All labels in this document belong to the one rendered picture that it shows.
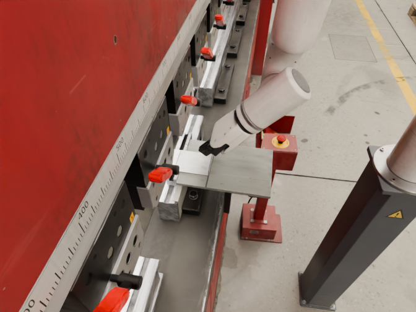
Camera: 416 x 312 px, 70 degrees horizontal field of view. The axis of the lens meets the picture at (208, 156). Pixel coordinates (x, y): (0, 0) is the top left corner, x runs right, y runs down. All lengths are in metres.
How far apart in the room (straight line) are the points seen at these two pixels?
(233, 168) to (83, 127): 0.61
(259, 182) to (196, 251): 0.26
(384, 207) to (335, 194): 1.21
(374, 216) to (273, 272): 0.89
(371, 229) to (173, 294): 0.67
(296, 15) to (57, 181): 0.45
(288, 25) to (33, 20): 0.43
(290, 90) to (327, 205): 1.57
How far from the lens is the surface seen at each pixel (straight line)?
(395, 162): 0.98
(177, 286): 0.84
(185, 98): 0.59
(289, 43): 0.59
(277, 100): 0.66
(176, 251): 0.87
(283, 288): 1.80
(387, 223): 1.11
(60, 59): 0.28
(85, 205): 0.34
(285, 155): 1.28
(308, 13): 0.57
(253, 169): 0.88
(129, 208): 0.46
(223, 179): 0.84
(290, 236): 1.95
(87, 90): 0.32
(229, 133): 0.72
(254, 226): 1.79
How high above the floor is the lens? 1.66
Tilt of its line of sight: 47 degrees down
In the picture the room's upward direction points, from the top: straight up
